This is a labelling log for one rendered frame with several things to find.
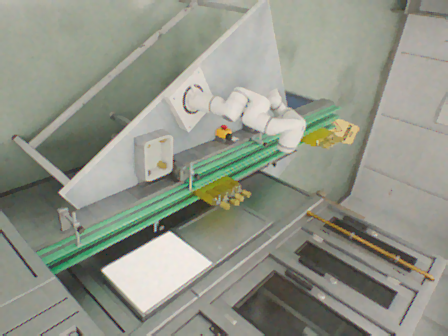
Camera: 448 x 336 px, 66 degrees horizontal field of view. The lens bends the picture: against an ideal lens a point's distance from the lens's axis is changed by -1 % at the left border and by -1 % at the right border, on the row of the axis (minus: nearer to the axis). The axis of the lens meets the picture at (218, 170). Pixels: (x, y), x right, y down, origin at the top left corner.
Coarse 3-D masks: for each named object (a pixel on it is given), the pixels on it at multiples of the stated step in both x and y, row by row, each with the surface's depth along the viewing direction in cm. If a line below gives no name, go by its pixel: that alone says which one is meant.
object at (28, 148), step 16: (192, 0) 237; (208, 0) 229; (176, 16) 229; (160, 32) 223; (144, 48) 219; (128, 64) 215; (64, 112) 200; (48, 128) 195; (32, 144) 190; (64, 176) 166
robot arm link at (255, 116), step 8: (240, 88) 164; (248, 96) 164; (256, 96) 161; (256, 104) 160; (264, 104) 160; (248, 112) 160; (256, 112) 159; (264, 112) 161; (248, 120) 160; (256, 120) 158; (264, 120) 157; (256, 128) 160; (264, 128) 158
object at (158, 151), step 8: (168, 136) 175; (152, 144) 179; (160, 144) 183; (168, 144) 180; (152, 152) 181; (160, 152) 185; (168, 152) 182; (152, 160) 183; (160, 160) 188; (168, 160) 185; (152, 168) 185; (160, 168) 187; (168, 168) 187; (152, 176) 180; (160, 176) 182
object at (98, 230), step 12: (168, 192) 183; (180, 192) 184; (144, 204) 172; (156, 204) 173; (120, 216) 163; (132, 216) 164; (96, 228) 154; (108, 228) 155; (72, 240) 147; (84, 240) 147; (36, 252) 139; (48, 252) 140; (60, 252) 140
